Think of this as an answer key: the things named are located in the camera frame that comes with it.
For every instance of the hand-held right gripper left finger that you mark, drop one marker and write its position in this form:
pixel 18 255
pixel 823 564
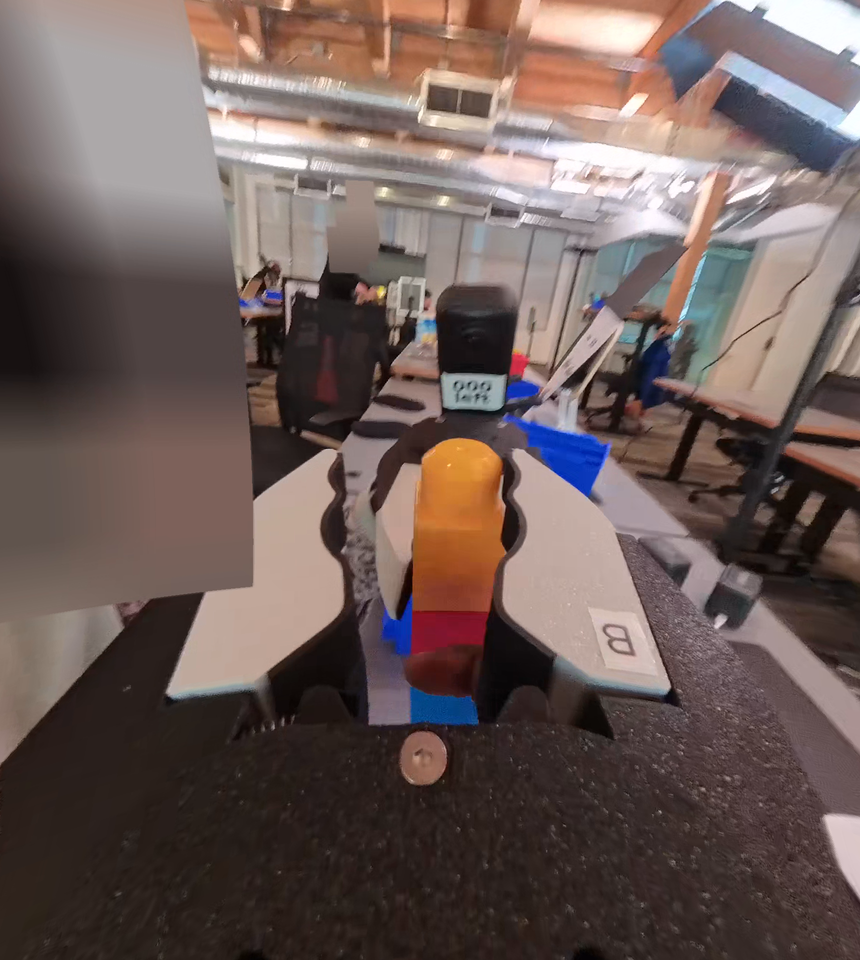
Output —
pixel 265 600

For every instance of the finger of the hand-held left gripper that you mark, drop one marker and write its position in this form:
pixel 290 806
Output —
pixel 396 540

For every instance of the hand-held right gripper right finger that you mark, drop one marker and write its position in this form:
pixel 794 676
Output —
pixel 572 570

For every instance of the orange mega block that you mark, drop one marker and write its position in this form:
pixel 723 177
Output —
pixel 460 525

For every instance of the red mega block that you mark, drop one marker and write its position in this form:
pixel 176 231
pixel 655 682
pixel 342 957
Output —
pixel 449 630

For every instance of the blue mega block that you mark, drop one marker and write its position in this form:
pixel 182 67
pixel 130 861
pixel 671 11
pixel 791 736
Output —
pixel 441 711

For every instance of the stack of nested blue bins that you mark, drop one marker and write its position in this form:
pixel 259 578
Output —
pixel 565 450

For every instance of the black charger box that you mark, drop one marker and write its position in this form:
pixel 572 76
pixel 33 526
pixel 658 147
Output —
pixel 666 559

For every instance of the grey sheet document stand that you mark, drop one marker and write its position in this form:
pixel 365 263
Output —
pixel 587 352

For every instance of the black power adapter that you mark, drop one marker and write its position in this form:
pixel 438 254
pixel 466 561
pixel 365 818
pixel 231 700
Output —
pixel 734 592

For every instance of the blue jacket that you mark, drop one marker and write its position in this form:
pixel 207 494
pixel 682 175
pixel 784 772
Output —
pixel 655 367

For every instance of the wooden top office desk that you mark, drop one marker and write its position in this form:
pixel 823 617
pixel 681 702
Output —
pixel 737 401
pixel 857 469

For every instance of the person's cream garment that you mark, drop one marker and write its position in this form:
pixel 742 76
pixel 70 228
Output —
pixel 25 712

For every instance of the black light stand pole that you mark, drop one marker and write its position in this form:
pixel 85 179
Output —
pixel 811 375

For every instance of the white ventilation grille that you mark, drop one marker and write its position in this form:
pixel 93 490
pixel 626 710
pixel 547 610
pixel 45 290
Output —
pixel 464 97

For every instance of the studio light panel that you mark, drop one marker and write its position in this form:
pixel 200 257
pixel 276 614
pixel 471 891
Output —
pixel 775 105

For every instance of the silver air duct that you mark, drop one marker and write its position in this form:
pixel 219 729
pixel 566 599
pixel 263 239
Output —
pixel 310 112

